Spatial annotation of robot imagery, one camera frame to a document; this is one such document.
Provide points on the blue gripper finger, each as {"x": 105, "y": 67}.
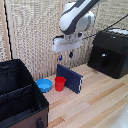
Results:
{"x": 60, "y": 57}
{"x": 71, "y": 54}

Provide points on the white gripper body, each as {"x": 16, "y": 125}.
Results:
{"x": 66, "y": 44}

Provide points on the dark blue book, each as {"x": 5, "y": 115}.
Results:
{"x": 69, "y": 78}

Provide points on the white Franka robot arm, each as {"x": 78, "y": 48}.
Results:
{"x": 75, "y": 18}

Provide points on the red plastic cup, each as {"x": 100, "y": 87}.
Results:
{"x": 60, "y": 83}

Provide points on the blue plastic bowl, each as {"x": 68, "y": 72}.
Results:
{"x": 44, "y": 85}

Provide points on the black paper shredder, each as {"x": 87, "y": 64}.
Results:
{"x": 110, "y": 54}

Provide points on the black fabric storage box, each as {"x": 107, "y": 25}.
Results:
{"x": 19, "y": 95}

